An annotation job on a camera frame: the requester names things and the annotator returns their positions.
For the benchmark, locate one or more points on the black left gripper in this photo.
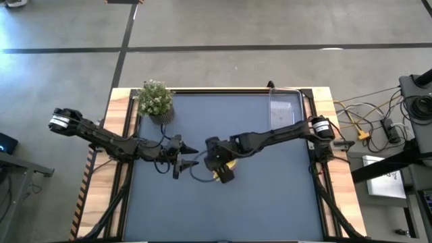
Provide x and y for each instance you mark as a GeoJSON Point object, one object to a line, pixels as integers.
{"type": "Point", "coordinates": [157, 153]}

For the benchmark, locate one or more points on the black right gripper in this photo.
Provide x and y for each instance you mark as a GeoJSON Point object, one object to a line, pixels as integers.
{"type": "Point", "coordinates": [216, 152]}

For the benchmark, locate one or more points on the yellow measuring cup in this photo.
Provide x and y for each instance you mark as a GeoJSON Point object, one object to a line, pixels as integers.
{"type": "Point", "coordinates": [233, 164]}

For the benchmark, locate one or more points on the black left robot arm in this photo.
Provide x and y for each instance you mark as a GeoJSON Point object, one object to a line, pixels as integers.
{"type": "Point", "coordinates": [101, 138]}

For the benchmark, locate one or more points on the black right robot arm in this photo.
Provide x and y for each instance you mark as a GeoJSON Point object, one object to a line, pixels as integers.
{"type": "Point", "coordinates": [270, 136]}

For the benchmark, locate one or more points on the grey-blue table mat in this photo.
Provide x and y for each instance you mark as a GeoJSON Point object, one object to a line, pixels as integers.
{"type": "Point", "coordinates": [236, 209]}

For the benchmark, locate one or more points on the potted plant ribbed grey pot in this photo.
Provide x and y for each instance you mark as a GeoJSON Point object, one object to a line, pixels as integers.
{"type": "Point", "coordinates": [155, 99]}

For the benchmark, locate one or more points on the clear plastic container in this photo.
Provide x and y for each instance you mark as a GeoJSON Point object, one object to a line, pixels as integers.
{"type": "Point", "coordinates": [281, 108]}

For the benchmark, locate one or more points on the small black knob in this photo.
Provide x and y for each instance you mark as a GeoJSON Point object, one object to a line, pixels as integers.
{"type": "Point", "coordinates": [270, 83]}

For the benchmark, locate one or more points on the black yellow hazard tape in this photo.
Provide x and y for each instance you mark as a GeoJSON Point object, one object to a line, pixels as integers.
{"type": "Point", "coordinates": [81, 202]}

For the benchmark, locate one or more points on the black crossbar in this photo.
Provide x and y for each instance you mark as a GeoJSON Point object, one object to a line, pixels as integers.
{"type": "Point", "coordinates": [381, 168]}

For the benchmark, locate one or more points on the white board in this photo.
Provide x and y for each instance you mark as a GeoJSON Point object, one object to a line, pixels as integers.
{"type": "Point", "coordinates": [384, 184]}

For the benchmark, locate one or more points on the black power strip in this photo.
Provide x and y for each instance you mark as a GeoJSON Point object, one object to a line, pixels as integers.
{"type": "Point", "coordinates": [390, 131]}

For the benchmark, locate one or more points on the black device blue light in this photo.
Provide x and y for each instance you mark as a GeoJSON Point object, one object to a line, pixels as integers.
{"type": "Point", "coordinates": [8, 143]}

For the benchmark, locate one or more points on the small black floor object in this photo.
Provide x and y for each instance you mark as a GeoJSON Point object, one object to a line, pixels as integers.
{"type": "Point", "coordinates": [401, 232]}

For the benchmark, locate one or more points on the grey metal stand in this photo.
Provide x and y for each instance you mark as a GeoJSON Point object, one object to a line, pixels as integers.
{"type": "Point", "coordinates": [410, 87]}

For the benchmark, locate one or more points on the black equipment rack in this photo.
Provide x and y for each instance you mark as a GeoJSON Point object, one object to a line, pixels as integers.
{"type": "Point", "coordinates": [422, 216]}

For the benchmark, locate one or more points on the person's shoe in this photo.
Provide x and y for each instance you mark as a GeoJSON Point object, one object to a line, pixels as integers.
{"type": "Point", "coordinates": [16, 2]}

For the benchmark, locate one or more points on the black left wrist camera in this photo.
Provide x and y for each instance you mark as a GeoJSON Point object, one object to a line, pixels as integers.
{"type": "Point", "coordinates": [172, 146]}

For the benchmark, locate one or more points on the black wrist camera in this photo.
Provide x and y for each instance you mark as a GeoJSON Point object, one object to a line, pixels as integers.
{"type": "Point", "coordinates": [226, 175]}
{"type": "Point", "coordinates": [172, 146]}

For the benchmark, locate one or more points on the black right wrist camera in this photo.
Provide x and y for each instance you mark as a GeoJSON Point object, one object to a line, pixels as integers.
{"type": "Point", "coordinates": [226, 175]}

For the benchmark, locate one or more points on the black aluminium frame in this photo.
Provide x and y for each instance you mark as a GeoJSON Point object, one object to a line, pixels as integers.
{"type": "Point", "coordinates": [219, 91]}

